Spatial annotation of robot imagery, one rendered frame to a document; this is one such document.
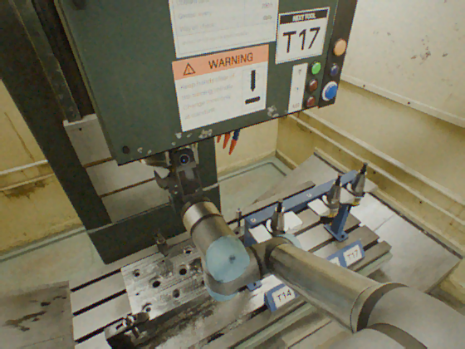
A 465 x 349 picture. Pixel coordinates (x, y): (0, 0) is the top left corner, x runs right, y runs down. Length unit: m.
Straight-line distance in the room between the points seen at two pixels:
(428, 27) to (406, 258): 0.92
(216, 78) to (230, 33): 0.06
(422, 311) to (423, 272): 1.14
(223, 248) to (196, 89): 0.26
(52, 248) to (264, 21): 1.69
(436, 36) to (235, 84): 0.94
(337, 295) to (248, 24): 0.39
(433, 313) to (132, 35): 0.42
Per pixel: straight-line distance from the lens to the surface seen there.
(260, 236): 0.81
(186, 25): 0.40
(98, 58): 0.38
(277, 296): 1.02
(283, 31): 0.48
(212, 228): 0.51
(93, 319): 1.14
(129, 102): 0.40
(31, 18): 1.02
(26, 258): 1.94
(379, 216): 1.55
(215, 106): 0.45
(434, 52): 1.29
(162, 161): 0.62
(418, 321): 0.30
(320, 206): 0.92
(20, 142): 1.58
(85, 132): 1.11
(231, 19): 0.43
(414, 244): 1.50
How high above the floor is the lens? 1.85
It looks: 40 degrees down
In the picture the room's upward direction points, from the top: 2 degrees counter-clockwise
